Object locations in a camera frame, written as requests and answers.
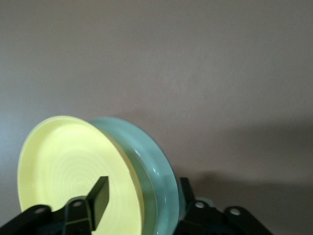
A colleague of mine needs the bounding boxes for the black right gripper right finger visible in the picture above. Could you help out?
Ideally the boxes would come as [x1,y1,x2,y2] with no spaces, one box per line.
[178,177,228,235]

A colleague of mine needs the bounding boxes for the pale green plate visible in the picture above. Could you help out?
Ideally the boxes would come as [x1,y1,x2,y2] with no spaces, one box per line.
[88,117,183,235]

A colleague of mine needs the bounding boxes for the yellow plate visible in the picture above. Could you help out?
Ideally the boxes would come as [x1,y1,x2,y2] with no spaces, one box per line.
[17,116,144,235]

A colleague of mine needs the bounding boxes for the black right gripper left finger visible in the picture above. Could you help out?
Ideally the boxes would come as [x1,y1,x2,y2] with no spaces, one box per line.
[65,176,110,235]

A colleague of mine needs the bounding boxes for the brown table cover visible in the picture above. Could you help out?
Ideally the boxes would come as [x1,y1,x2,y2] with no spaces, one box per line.
[0,0,313,235]

